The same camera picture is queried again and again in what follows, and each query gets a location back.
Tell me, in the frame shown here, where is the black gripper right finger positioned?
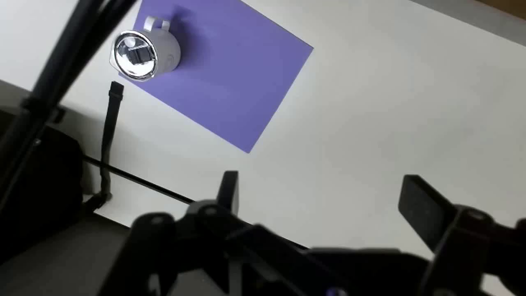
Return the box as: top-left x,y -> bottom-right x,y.
397,173 -> 459,255

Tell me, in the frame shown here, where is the black cable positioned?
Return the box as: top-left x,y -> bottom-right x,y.
81,81 -> 127,217

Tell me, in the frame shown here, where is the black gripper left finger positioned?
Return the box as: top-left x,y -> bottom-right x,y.
216,170 -> 242,217

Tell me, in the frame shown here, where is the black backpack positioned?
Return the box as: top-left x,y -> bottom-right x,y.
0,107 -> 88,265

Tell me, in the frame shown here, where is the purple paper mat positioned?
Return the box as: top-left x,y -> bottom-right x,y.
131,0 -> 316,155

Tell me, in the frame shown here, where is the black tripod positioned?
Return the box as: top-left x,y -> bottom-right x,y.
0,0 -> 139,206

